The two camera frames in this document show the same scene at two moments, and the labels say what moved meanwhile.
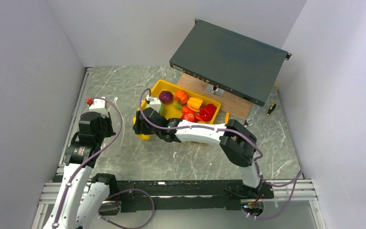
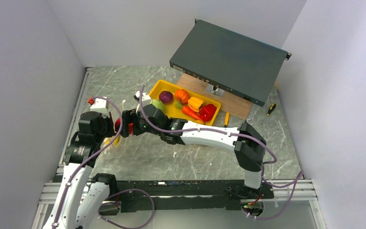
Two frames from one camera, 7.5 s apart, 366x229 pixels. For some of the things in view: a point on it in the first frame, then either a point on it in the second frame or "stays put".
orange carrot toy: [186, 109] stays put
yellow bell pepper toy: [195, 104] stays put
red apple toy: [189, 116] → [117, 124]
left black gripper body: [106, 130] stays put
